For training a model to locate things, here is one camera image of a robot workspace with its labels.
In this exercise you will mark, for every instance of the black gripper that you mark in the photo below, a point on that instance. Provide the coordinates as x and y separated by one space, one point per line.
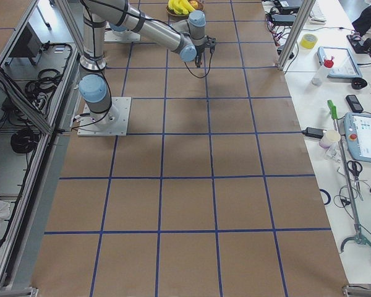
199 51

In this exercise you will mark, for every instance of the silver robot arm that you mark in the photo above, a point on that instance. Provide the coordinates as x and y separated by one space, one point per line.
126 24

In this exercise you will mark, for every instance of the brown wicker basket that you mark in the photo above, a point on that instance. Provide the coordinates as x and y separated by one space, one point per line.
171 13

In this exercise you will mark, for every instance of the top yellow banana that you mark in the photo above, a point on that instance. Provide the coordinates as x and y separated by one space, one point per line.
180 7

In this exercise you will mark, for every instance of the red yellow apple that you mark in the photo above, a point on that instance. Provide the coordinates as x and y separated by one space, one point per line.
195 4

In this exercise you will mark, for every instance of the yellow tape roll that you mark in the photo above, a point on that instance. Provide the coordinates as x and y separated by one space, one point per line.
308 41

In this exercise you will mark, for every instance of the clear squeeze bottle red cap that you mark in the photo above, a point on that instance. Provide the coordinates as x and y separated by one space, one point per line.
323 72

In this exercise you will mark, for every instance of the black power adapter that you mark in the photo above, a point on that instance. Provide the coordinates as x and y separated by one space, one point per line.
313 132

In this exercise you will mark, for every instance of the teach pendant tablet far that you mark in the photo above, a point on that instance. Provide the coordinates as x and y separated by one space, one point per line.
344 64

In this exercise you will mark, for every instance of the teach pendant tablet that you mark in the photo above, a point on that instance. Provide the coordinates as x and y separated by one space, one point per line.
344 64
357 127

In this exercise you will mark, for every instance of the paper cup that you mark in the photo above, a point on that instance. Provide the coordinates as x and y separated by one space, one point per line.
329 138

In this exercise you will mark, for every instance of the black remote device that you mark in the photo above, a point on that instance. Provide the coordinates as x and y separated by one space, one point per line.
354 104

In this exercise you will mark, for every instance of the teach pendant tablet near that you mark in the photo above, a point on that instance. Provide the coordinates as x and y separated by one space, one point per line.
357 127

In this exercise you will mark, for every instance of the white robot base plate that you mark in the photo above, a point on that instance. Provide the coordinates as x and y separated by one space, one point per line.
115 123

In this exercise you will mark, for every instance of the aluminium frame post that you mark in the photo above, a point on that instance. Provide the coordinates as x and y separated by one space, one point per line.
296 29

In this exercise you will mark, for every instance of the black handled scissors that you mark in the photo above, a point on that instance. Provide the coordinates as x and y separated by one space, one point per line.
355 168

